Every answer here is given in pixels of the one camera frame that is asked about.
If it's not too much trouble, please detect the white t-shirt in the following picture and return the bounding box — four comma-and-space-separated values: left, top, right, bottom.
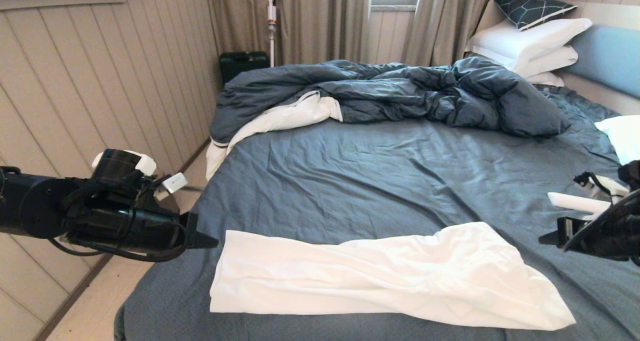
209, 221, 577, 331

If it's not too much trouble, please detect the long white remote control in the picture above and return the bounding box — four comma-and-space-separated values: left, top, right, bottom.
547, 191, 612, 215

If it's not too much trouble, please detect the beige trash bin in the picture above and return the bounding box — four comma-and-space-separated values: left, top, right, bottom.
152, 190, 181, 216

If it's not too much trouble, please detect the white pillow without stack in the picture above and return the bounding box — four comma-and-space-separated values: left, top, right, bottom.
595, 114, 640, 166

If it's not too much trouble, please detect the flat white pillow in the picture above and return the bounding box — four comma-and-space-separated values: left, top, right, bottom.
525, 71, 566, 87

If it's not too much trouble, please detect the blue patterned bed sheet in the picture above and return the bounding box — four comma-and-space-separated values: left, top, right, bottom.
114, 83, 640, 341

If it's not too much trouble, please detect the black suitcase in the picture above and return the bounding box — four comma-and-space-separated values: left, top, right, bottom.
219, 50, 271, 84

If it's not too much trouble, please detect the medium white pillow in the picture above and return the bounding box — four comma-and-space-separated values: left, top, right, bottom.
515, 44, 580, 78

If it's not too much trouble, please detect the blue padded headboard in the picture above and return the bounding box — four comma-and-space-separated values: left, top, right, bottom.
567, 23, 640, 99

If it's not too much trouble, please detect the large white pillow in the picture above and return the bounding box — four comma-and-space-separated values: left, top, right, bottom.
465, 16, 595, 72

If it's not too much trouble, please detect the blue duvet with white lining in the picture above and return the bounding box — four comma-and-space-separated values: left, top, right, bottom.
206, 56, 572, 182

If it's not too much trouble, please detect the white stick vacuum cleaner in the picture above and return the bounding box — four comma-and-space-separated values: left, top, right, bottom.
266, 0, 277, 67

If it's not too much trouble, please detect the dark geometric patterned cushion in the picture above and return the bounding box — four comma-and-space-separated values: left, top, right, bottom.
494, 0, 579, 31

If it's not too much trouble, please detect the wide beige curtain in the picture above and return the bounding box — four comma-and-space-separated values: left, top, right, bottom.
202, 0, 372, 67

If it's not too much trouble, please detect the narrow beige curtain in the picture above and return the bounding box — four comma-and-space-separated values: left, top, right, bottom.
401, 0, 526, 67

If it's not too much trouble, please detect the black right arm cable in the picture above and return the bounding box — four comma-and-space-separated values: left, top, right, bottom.
562, 171, 640, 268

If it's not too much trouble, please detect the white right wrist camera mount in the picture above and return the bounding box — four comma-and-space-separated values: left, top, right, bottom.
574, 171, 631, 221

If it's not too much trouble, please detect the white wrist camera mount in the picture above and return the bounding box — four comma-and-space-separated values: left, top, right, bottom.
574, 171, 631, 221
91, 150, 189, 194

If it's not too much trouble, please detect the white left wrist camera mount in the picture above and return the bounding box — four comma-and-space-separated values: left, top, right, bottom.
91, 150, 189, 194

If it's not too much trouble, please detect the beige upholstered bed frame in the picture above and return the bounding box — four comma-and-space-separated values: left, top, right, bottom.
559, 70, 640, 116

